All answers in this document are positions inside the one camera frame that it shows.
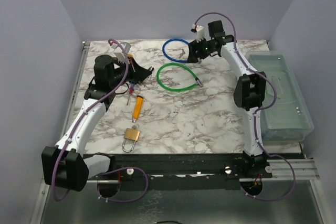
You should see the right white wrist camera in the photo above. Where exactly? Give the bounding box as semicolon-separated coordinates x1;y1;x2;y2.
191;24;205;42

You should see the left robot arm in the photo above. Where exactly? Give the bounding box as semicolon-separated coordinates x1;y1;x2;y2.
41;55;153;191

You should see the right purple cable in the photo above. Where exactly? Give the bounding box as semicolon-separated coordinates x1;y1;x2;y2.
194;12;297;201

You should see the green cable lock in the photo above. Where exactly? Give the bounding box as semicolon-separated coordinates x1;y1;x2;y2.
156;63;203;92

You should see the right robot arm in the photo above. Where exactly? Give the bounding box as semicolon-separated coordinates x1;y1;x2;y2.
187;20;267;178

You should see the clear plastic bin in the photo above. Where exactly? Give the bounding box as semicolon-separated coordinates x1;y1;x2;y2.
247;51;314;144

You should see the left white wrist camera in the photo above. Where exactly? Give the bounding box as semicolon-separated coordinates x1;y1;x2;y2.
111;42;131;63

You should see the orange utility knife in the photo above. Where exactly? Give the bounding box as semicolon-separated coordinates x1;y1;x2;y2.
132;95;144;123

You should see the brass padlock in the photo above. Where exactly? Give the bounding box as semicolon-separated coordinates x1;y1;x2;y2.
122;125;140;153

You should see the blue red screwdriver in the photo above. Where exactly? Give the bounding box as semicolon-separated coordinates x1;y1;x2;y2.
127;83;136;106

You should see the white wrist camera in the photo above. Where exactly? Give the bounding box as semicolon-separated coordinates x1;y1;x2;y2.
111;42;131;63
191;24;205;42

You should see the black T-shaped tool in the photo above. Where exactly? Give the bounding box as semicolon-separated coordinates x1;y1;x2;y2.
148;66;154;74

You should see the blue cable lock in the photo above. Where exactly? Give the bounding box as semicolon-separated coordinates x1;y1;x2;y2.
162;38;189;63

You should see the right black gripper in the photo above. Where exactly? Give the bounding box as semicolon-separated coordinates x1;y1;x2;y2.
186;37;215;64

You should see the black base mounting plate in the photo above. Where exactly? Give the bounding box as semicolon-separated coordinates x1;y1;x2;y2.
54;152;305;190

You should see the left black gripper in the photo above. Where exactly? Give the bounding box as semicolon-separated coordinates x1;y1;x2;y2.
109;57;152;89

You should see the aluminium rail frame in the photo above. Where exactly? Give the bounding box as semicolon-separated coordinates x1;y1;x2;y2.
41;40;320;183

